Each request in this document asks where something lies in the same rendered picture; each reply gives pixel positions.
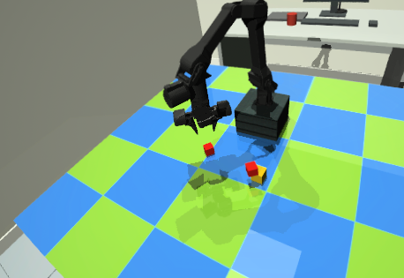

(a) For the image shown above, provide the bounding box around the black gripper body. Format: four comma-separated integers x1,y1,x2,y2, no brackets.
173,93,232,126

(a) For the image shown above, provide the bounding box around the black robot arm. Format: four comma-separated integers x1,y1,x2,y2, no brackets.
162,0,278,128

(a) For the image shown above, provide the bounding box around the yellow cube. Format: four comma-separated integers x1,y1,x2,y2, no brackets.
251,165,267,184

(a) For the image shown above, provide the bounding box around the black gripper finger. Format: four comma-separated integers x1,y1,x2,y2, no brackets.
185,118,198,135
212,116,223,131

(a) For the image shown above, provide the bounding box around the red cube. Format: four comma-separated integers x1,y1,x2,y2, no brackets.
245,162,258,177
203,142,215,156

